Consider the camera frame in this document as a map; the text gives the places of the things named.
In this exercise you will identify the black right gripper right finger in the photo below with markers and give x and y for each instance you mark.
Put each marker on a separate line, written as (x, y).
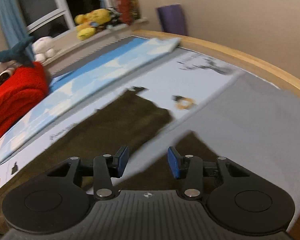
(234, 197)

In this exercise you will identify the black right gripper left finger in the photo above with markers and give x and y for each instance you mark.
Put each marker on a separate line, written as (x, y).
(62, 196)

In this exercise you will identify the dark olive corduroy pants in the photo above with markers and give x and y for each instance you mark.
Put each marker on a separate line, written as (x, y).
(128, 121)

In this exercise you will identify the printed white grey bed sheet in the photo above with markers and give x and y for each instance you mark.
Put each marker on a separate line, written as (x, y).
(231, 111)

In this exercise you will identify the red folded knit sweater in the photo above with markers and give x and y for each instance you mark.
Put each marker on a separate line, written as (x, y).
(22, 91)

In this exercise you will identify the blue white patterned folded blanket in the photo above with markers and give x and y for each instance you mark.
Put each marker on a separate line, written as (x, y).
(80, 87)

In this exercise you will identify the white folded garment stack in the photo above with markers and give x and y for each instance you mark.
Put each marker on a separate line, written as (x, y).
(7, 69)

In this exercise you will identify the teal shark plush toy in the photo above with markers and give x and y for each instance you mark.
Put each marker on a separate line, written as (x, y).
(17, 53)

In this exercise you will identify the white plush toy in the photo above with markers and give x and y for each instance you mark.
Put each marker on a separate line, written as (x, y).
(43, 49)

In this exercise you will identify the yellow plush toy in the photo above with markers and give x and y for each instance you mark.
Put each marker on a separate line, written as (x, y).
(87, 25)

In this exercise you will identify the blue curtain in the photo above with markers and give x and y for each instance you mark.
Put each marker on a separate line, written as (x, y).
(11, 22)

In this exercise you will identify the dark red plush toy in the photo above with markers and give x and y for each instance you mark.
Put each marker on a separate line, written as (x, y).
(129, 10)

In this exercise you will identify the wooden bed frame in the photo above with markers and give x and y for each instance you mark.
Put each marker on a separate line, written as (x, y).
(259, 67)

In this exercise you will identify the window with white frame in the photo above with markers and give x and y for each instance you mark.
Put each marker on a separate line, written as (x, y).
(46, 17)

